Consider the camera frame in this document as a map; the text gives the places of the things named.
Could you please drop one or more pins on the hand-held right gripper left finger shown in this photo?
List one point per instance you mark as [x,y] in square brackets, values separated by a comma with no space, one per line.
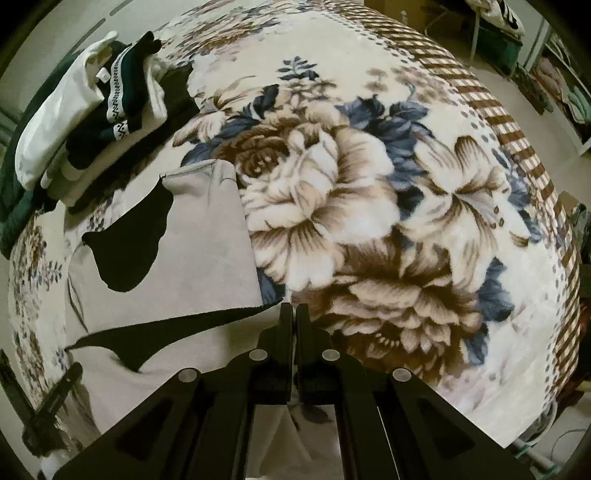
[286,334]

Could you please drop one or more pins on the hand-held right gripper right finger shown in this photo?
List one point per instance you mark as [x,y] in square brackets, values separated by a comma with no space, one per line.
[303,334]

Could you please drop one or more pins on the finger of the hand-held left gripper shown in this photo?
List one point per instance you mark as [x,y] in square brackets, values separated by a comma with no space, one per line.
[59,393]

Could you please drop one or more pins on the grey and black garment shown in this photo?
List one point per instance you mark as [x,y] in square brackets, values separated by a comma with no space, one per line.
[203,258]

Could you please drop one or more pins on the stack of folded clothes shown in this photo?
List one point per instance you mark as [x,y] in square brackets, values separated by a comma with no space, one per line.
[153,110]

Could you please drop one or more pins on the floral blanket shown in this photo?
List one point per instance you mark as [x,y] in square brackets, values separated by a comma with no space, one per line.
[332,184]

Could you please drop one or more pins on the dark green cloth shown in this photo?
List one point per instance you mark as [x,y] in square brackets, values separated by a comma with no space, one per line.
[13,210]

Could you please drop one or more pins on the white folded garment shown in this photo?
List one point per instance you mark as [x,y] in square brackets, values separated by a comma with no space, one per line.
[60,115]

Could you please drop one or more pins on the dark green patterned-band garment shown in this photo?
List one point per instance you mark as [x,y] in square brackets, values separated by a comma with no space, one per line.
[135,76]

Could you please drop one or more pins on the green crate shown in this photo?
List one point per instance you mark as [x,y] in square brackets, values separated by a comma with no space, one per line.
[501,46]

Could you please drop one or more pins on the shelf rack with cloths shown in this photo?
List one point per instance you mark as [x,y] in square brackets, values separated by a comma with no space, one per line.
[565,92]

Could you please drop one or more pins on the white and black bag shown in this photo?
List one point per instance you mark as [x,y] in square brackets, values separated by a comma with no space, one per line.
[501,11]

